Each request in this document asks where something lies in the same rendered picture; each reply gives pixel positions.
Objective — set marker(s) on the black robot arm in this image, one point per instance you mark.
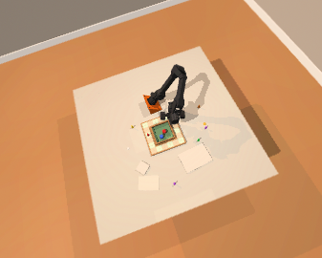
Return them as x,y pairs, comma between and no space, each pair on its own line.
178,102

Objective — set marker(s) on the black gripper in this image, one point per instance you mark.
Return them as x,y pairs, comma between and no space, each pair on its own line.
163,115

